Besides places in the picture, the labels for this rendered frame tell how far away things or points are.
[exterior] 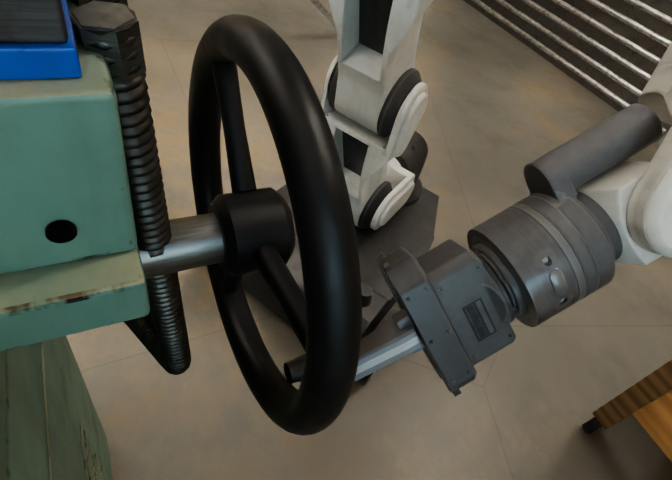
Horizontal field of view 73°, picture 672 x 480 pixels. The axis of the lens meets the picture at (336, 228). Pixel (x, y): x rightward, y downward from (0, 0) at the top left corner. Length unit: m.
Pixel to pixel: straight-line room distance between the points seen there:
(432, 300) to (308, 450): 0.83
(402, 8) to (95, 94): 0.60
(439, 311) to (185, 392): 0.89
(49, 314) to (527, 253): 0.29
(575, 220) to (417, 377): 0.96
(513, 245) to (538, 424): 1.06
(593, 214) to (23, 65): 0.34
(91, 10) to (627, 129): 0.35
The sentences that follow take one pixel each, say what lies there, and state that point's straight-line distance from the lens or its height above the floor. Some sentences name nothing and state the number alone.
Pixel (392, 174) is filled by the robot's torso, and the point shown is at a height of 0.32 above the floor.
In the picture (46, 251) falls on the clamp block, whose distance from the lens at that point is 0.24.
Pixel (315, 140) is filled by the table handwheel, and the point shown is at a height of 0.94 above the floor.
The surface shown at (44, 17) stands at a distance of 0.19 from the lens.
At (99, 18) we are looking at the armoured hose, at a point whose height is 0.97.
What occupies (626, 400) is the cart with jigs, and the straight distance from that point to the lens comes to 1.32.
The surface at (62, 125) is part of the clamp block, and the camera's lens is 0.20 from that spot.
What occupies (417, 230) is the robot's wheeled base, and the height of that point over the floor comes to 0.17.
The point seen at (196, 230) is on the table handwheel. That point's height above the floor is 0.83.
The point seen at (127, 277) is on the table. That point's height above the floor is 0.87.
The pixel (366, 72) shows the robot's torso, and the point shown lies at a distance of 0.86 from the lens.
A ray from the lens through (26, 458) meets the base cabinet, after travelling 0.44.
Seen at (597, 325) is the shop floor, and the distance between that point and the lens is 1.71.
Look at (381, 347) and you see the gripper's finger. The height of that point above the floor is 0.77.
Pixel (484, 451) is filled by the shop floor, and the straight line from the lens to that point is 1.27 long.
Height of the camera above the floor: 1.06
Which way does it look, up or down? 44 degrees down
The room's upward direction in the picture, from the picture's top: 17 degrees clockwise
